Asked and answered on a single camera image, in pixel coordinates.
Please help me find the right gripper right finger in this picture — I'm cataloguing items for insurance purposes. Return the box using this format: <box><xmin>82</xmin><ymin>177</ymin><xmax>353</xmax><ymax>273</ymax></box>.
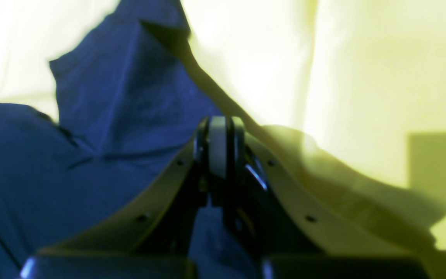
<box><xmin>227</xmin><ymin>117</ymin><xmax>429</xmax><ymax>279</ymax></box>

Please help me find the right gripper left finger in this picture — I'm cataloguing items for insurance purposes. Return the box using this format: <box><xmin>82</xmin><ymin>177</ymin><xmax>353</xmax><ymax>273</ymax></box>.
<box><xmin>20</xmin><ymin>116</ymin><xmax>228</xmax><ymax>279</ymax></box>

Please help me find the dark navy T-shirt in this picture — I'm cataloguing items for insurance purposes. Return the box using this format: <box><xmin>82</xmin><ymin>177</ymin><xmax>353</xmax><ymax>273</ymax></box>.
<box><xmin>0</xmin><ymin>0</ymin><xmax>258</xmax><ymax>279</ymax></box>

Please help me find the yellow table cloth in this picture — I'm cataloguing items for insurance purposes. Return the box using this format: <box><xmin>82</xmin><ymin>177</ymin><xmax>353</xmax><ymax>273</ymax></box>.
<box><xmin>0</xmin><ymin>0</ymin><xmax>446</xmax><ymax>279</ymax></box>

